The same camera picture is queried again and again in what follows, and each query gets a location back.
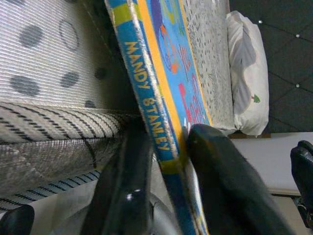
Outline grey left robot leg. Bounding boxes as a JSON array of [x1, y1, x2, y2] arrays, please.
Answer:
[[146, 193, 179, 235]]

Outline grey quilted mattress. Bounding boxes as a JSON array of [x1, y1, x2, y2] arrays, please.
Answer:
[[0, 0, 237, 213]]

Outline white pillow with green tree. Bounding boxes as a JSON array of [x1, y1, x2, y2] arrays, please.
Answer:
[[226, 11, 269, 137]]

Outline colourful children's book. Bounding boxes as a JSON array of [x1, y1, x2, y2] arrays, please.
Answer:
[[104, 0, 213, 235]]

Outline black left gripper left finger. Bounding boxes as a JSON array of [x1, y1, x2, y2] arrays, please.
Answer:
[[80, 126, 157, 235]]

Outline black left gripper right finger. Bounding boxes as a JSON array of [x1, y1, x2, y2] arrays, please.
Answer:
[[187, 123, 296, 235]]

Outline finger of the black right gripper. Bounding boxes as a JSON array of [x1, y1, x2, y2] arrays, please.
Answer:
[[290, 140, 313, 230]]

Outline dark tufted headboard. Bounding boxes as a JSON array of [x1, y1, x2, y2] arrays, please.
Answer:
[[229, 0, 313, 134]]

